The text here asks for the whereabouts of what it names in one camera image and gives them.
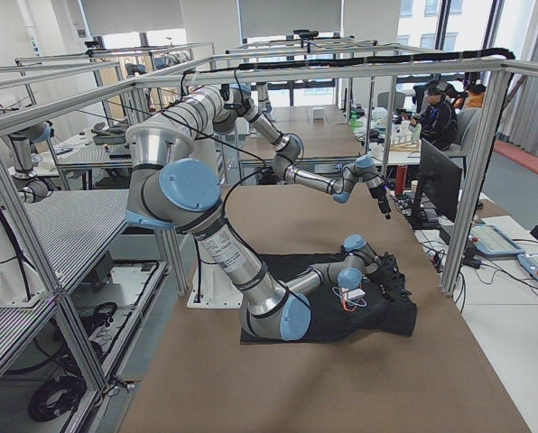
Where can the black printed t-shirt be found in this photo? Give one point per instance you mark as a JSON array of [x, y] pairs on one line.
[[390, 312]]

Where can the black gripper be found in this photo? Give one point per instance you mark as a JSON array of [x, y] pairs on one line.
[[380, 197], [387, 276]]

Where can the seated person in black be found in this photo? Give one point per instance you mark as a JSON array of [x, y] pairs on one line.
[[439, 120]]

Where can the grey teach pendant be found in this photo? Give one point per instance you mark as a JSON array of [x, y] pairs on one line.
[[491, 242]]

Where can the black computer monitor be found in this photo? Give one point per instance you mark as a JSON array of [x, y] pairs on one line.
[[437, 191]]

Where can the aluminium cage frame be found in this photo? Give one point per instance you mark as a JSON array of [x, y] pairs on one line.
[[28, 279]]

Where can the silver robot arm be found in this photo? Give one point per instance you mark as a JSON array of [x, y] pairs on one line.
[[169, 190], [220, 107]]

